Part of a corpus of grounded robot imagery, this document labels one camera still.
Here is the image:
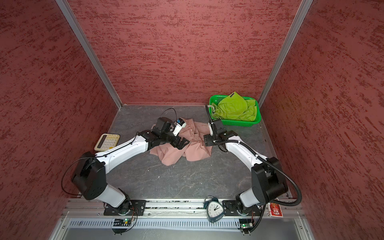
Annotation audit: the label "pink shorts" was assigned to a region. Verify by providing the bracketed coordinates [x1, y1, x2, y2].
[150, 119, 212, 166]

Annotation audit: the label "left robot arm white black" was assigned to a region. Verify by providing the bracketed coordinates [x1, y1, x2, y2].
[71, 117, 190, 211]

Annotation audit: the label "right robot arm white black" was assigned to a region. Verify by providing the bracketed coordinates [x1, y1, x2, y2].
[204, 120, 289, 209]

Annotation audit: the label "lime green shorts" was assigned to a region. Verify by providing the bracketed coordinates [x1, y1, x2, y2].
[209, 92, 261, 123]

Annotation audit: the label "green plastic basket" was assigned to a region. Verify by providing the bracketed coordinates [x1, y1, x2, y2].
[209, 95, 262, 127]

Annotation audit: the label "cream yellow calculator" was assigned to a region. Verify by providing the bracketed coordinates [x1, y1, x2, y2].
[94, 134, 120, 152]

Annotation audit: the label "teal alarm clock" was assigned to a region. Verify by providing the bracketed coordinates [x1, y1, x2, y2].
[204, 196, 224, 224]

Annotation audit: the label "red card packet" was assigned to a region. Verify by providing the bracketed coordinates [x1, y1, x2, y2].
[268, 203, 284, 218]

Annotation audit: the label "right circuit board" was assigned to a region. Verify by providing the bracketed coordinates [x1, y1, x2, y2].
[239, 219, 255, 232]

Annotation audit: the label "circuit board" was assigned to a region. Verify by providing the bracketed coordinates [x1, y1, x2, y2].
[239, 219, 255, 232]
[113, 219, 131, 228]

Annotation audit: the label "left circuit board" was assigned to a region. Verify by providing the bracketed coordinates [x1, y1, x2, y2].
[113, 219, 131, 228]

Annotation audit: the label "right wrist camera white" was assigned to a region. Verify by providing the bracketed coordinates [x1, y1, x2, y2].
[209, 120, 214, 136]

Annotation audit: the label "black corrugated cable conduit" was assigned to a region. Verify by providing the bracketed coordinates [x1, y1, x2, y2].
[224, 139, 302, 233]

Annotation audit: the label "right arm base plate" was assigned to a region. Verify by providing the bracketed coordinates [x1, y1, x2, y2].
[222, 200, 261, 217]

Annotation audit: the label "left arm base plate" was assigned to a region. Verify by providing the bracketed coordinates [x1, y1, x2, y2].
[104, 200, 147, 216]

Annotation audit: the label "aluminium front rail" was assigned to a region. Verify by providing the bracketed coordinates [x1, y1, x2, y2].
[61, 197, 305, 219]

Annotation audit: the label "right aluminium corner post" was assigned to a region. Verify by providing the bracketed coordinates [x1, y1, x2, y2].
[258, 0, 313, 107]

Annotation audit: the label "aluminium corner post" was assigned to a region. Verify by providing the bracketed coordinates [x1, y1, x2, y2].
[258, 0, 313, 107]
[56, 0, 124, 110]

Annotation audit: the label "left aluminium corner post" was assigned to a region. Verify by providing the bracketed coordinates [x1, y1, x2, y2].
[56, 0, 124, 110]

